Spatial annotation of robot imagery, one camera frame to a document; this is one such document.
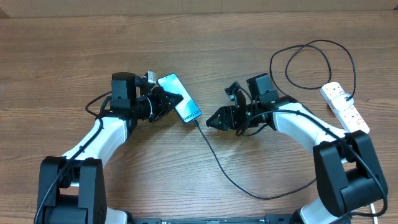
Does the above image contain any Samsung Galaxy smartphone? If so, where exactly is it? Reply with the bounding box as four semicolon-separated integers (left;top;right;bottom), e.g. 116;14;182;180
157;73;201;123

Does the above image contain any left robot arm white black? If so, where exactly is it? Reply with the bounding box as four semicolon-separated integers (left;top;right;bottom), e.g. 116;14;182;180
34;72;183;223

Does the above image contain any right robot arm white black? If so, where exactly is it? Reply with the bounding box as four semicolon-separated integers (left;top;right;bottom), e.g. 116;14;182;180
206;73;388;223

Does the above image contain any white charger plug adapter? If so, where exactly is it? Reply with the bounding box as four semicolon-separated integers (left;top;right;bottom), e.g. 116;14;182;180
330;93;354;113

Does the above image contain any white power strip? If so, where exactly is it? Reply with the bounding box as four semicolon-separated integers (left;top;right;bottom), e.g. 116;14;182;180
320;82;370;134

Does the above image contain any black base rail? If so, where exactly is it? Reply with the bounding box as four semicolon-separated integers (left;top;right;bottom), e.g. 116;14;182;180
132;214;292;224

